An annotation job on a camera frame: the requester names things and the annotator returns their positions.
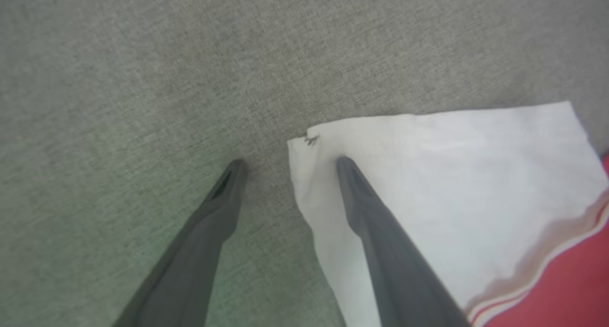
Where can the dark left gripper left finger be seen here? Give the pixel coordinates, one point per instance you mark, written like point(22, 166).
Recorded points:
point(190, 270)

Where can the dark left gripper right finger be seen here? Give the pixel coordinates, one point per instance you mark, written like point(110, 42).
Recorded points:
point(390, 260)

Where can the red and white shirt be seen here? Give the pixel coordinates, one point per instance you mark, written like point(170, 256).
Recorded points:
point(476, 174)

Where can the grey fabric sofa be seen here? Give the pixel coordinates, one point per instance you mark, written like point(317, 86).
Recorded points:
point(142, 79)

